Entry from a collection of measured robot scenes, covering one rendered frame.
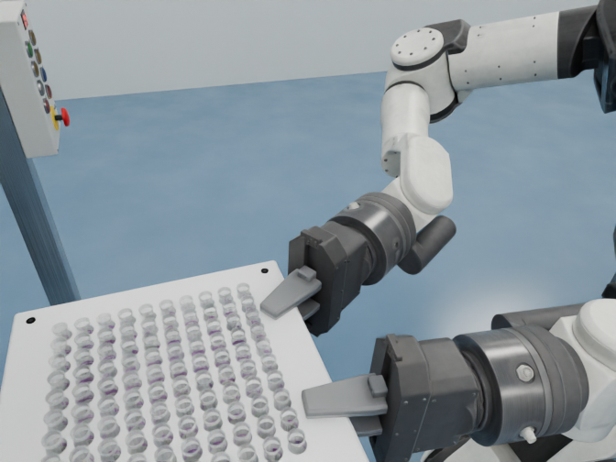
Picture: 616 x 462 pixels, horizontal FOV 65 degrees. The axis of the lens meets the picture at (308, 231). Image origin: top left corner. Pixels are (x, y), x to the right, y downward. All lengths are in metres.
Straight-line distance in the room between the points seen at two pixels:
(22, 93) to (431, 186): 0.79
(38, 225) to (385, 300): 1.33
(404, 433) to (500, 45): 0.55
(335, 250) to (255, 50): 3.72
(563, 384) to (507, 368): 0.04
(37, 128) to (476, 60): 0.82
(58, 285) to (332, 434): 1.03
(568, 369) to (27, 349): 0.43
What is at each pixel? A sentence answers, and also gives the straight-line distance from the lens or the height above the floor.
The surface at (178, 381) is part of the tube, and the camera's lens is 0.40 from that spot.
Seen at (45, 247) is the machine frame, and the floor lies 0.70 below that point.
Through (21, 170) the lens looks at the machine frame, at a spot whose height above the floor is 0.89.
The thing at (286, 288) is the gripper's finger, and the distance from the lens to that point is 0.46.
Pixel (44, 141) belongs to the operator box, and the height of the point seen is 0.95.
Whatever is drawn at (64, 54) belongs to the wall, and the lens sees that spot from 4.03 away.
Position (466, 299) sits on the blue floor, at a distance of 2.12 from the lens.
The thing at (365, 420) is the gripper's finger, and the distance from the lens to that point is 0.41.
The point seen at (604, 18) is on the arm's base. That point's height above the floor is 1.26.
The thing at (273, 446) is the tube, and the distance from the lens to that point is 0.37.
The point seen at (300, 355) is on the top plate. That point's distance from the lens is 0.41.
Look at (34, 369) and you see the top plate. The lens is 0.45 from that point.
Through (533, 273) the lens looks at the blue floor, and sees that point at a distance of 2.37.
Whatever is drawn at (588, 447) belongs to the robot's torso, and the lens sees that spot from 0.79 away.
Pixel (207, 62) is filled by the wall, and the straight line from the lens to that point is 4.07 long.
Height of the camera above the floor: 1.39
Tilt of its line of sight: 36 degrees down
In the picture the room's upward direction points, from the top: 2 degrees clockwise
